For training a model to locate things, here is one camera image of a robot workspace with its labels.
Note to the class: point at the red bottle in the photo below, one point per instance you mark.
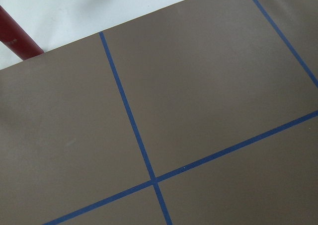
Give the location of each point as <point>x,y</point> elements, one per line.
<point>16,39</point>

